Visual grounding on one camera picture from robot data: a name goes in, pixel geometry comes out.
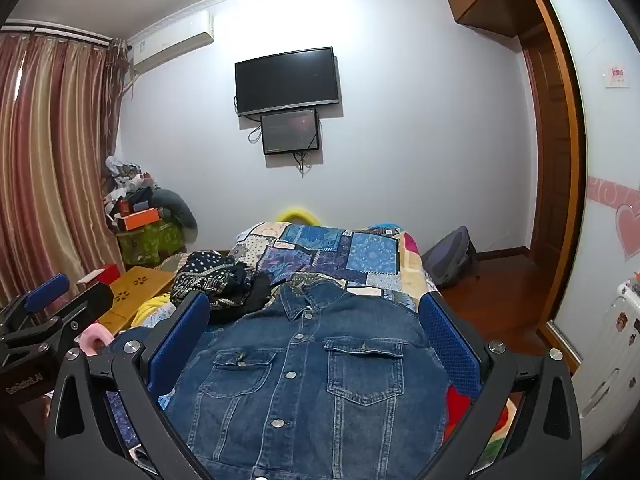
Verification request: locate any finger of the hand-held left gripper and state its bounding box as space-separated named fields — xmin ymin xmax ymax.
xmin=0 ymin=282 xmax=115 ymax=361
xmin=0 ymin=273 xmax=71 ymax=335

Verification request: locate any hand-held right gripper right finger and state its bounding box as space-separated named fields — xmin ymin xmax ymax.
xmin=419 ymin=291 xmax=583 ymax=480

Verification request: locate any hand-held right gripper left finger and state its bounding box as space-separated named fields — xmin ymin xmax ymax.
xmin=45 ymin=291 xmax=211 ymax=480

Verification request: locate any blue denim jacket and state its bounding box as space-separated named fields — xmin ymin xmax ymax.
xmin=162 ymin=280 xmax=451 ymax=480

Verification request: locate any pink cloth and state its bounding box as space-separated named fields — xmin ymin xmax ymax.
xmin=77 ymin=322 xmax=113 ymax=357

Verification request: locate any red box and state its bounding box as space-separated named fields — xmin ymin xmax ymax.
xmin=95 ymin=263 xmax=125 ymax=288

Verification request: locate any yellow cloth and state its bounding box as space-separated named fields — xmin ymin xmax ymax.
xmin=131 ymin=294 xmax=173 ymax=330

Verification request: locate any yellow wooden folding table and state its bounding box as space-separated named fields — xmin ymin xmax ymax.
xmin=97 ymin=266 xmax=177 ymax=336

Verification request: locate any navy patterned garment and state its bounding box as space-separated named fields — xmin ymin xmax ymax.
xmin=170 ymin=251 xmax=251 ymax=311

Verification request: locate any black garment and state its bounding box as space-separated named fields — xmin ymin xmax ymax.
xmin=207 ymin=270 xmax=273 ymax=325

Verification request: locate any green patterned bag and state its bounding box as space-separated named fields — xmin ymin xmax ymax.
xmin=117 ymin=220 xmax=183 ymax=267

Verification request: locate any grey backpack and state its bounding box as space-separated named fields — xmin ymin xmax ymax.
xmin=421 ymin=226 xmax=481 ymax=288

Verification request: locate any orange box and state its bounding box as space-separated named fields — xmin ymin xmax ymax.
xmin=116 ymin=208 xmax=161 ymax=232

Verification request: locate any grey rolled cloth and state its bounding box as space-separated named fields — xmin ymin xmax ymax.
xmin=150 ymin=187 xmax=198 ymax=241

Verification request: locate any striped brown curtain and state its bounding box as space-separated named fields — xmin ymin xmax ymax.
xmin=0 ymin=30 xmax=133 ymax=301

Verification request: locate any crumpled grey white bag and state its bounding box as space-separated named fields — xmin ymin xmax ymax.
xmin=104 ymin=156 xmax=147 ymax=183

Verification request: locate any patchwork bedspread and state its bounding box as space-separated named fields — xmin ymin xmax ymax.
xmin=105 ymin=220 xmax=511 ymax=480

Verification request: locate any yellow round object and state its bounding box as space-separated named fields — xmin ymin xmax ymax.
xmin=276 ymin=205 xmax=321 ymax=226

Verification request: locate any brown wooden door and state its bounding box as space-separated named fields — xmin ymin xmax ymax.
xmin=520 ymin=25 xmax=573 ymax=266

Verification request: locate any white sliding wardrobe door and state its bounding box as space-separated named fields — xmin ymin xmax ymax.
xmin=532 ymin=0 xmax=640 ymax=371

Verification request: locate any white air conditioner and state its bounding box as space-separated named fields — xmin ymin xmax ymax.
xmin=131 ymin=10 xmax=215 ymax=73

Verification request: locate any small black wall monitor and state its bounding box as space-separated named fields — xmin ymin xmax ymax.
xmin=260 ymin=108 xmax=321 ymax=156

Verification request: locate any black wall television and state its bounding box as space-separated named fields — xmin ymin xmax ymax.
xmin=235 ymin=46 xmax=342 ymax=117

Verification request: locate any red wall sticker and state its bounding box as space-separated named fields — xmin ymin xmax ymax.
xmin=602 ymin=62 xmax=629 ymax=88

